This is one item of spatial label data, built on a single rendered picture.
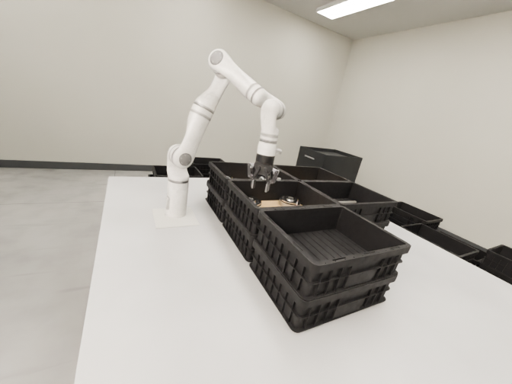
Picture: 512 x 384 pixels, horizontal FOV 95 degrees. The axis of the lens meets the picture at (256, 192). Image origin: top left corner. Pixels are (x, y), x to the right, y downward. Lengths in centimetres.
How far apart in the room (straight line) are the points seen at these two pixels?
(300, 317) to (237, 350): 17
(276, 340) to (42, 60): 387
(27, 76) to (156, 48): 152
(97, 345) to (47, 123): 360
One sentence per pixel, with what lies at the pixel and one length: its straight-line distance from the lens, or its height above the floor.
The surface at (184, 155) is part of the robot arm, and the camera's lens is 104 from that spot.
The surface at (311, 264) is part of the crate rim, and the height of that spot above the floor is 93.
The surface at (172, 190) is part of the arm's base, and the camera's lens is 111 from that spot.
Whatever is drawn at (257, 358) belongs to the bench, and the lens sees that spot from 67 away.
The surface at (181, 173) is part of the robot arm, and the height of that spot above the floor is 91.
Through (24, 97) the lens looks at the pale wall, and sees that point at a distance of 410.
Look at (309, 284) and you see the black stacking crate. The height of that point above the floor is 87.
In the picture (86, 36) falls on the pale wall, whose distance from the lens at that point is 399.
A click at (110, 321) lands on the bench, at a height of 70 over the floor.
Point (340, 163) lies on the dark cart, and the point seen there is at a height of 82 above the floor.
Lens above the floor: 124
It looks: 20 degrees down
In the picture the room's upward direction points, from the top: 10 degrees clockwise
